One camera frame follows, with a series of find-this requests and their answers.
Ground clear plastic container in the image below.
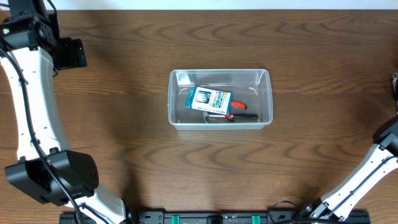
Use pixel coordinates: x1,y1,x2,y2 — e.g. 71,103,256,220
168,69,273,131

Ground blue white screwdriver box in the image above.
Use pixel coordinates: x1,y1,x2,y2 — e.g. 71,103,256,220
185,86,233,115

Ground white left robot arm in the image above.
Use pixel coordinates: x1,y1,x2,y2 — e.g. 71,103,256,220
1,0,132,223

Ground red black pliers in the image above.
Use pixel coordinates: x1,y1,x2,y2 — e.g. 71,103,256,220
225,101,247,123

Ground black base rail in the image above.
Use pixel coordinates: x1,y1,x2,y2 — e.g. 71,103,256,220
58,210,371,224

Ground silver wrench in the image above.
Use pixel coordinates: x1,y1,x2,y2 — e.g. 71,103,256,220
392,72,398,86

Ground small claw hammer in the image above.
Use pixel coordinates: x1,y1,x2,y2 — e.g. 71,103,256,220
202,111,258,123

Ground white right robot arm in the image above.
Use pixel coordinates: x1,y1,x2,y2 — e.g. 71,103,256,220
298,116,397,222

